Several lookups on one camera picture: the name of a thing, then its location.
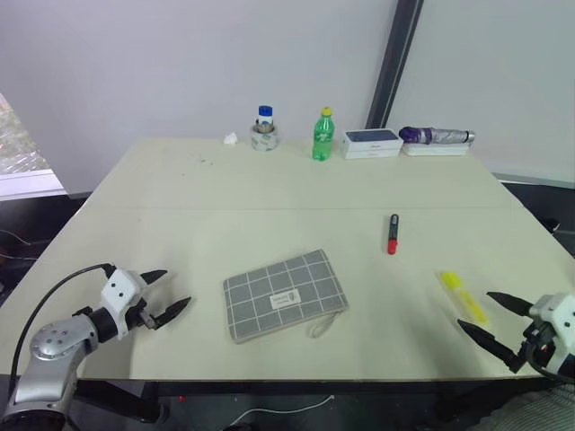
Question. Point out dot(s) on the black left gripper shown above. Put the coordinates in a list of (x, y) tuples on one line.
[(140, 316)]

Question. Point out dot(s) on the dark grey slanted pillar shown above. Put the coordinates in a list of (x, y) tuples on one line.
[(395, 63)]

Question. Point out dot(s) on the grey checked pencil pouch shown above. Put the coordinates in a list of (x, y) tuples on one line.
[(283, 294)]

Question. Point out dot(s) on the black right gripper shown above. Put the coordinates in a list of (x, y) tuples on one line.
[(541, 343)]

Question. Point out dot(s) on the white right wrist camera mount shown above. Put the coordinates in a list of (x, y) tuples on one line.
[(557, 314)]

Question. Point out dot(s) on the window with white sill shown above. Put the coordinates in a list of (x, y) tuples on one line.
[(22, 157)]

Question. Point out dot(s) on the purple silver bottle lying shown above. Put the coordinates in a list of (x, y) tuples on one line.
[(438, 134)]

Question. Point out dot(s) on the black marker with red cap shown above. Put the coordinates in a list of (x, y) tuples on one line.
[(393, 233)]

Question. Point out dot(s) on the long white box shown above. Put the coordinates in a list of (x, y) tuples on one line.
[(433, 149)]

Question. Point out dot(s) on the dark grey wall rail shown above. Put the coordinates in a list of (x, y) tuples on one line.
[(534, 179)]

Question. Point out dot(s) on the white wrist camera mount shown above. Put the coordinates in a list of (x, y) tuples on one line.
[(120, 289), (557, 314)]

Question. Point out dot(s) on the green plastic soda bottle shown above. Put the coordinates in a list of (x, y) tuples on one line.
[(322, 139)]

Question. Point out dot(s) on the flat white box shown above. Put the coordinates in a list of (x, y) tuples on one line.
[(373, 154)]

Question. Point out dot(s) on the small bottle with blue cap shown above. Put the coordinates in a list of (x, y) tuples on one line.
[(265, 116)]

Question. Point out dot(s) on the clear tape roll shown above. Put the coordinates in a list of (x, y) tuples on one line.
[(265, 141)]

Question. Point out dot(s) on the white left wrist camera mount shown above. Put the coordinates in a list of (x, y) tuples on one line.
[(120, 289)]

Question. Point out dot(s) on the grey striped fabric shape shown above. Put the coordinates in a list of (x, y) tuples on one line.
[(534, 410)]

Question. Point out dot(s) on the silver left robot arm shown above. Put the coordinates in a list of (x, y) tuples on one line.
[(49, 354)]

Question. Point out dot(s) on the crumpled white tissue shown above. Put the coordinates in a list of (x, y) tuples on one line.
[(230, 138)]

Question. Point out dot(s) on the white box with blue lid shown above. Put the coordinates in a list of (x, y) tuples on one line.
[(373, 138)]

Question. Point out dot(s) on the yellow highlighter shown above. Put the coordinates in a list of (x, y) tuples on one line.
[(465, 296)]

